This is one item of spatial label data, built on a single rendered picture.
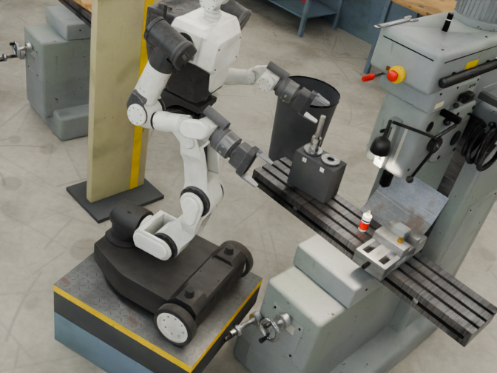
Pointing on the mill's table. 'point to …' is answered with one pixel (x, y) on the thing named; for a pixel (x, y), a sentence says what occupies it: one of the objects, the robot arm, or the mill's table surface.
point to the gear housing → (428, 102)
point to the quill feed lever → (427, 155)
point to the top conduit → (467, 74)
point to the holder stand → (316, 173)
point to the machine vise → (386, 256)
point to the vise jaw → (388, 240)
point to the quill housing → (406, 160)
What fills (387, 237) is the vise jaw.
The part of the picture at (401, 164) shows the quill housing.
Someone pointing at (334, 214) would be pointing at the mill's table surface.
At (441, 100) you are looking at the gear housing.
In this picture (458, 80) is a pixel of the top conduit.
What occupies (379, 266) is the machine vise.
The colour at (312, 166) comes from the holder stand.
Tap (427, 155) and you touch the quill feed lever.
